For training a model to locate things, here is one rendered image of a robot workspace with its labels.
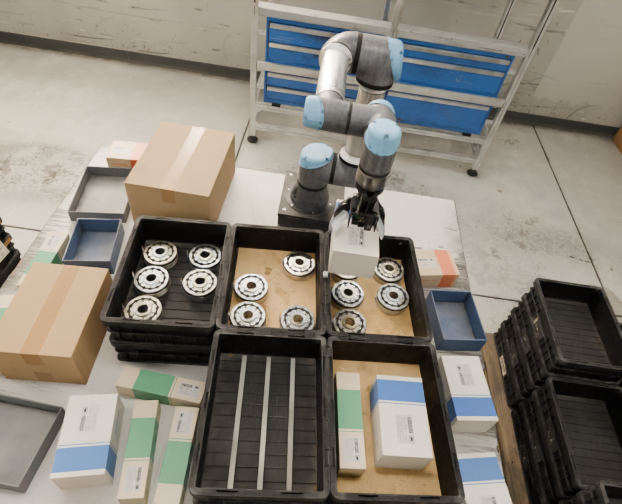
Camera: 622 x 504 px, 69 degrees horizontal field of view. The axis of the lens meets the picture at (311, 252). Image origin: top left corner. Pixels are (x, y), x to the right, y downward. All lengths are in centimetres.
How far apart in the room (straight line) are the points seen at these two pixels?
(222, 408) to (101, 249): 80
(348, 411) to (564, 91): 371
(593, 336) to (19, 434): 206
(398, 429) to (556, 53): 356
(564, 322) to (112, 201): 192
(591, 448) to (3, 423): 193
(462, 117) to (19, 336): 283
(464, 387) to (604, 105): 357
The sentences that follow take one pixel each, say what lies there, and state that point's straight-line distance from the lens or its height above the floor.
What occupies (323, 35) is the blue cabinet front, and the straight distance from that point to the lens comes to 304.
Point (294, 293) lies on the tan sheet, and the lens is 143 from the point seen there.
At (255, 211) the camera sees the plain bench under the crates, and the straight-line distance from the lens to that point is 186.
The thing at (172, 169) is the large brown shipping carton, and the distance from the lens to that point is 175.
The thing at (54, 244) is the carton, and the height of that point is 76.
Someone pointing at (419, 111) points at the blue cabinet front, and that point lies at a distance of 329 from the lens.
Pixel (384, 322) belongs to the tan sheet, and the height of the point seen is 83.
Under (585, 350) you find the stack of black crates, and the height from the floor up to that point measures 49.
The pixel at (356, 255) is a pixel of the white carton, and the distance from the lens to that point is 117.
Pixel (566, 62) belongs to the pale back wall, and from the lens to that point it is 435.
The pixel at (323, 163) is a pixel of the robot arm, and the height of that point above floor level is 102.
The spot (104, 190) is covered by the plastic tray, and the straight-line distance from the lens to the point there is 201.
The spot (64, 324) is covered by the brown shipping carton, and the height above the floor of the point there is 86.
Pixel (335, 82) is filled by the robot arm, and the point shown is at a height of 144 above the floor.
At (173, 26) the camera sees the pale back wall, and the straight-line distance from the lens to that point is 422.
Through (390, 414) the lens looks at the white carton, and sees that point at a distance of 119.
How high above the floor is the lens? 198
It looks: 48 degrees down
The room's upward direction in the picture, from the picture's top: 10 degrees clockwise
